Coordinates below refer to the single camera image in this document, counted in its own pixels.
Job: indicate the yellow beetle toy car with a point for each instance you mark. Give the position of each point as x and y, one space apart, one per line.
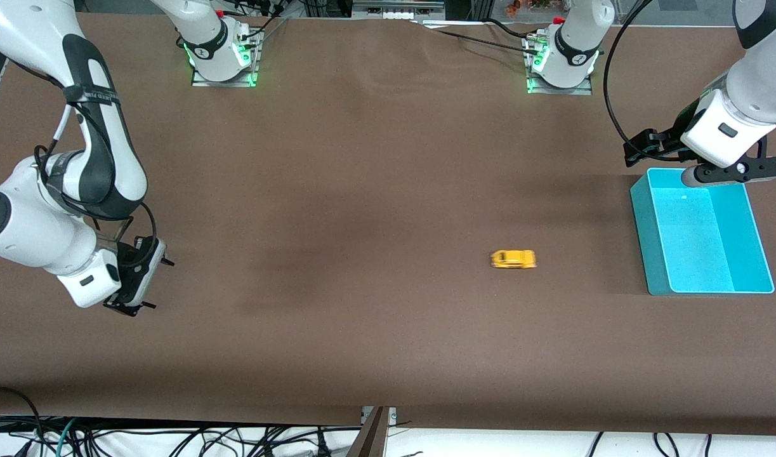
513 259

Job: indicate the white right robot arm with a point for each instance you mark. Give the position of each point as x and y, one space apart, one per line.
19 222

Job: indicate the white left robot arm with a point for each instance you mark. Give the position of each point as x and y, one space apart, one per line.
762 82

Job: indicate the teal plastic bin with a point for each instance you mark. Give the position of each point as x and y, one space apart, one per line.
698 254

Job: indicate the orange background object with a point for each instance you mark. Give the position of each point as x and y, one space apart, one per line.
514 7

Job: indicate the brown table cover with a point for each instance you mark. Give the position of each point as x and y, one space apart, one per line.
388 190

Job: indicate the grey metal table leg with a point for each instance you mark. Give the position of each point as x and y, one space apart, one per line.
372 438

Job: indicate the white connector strip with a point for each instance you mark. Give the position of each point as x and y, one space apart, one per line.
397 14

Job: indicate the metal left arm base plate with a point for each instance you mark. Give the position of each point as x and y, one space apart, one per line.
578 92

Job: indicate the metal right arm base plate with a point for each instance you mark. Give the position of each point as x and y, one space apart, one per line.
223 84

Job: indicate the aluminium frame post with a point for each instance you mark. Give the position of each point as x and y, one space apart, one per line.
481 9

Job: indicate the silver table bracket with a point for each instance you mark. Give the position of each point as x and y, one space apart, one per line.
393 416

